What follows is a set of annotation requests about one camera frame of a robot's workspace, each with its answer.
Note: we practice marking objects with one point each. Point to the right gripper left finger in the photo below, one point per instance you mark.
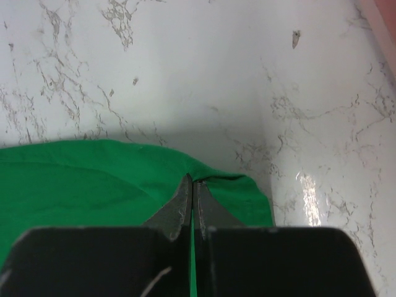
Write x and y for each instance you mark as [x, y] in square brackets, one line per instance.
[172, 222]

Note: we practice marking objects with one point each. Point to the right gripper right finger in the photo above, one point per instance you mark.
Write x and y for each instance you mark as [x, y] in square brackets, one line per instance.
[207, 212]

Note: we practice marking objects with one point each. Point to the green t shirt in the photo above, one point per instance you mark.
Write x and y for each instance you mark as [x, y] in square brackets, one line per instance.
[72, 215]

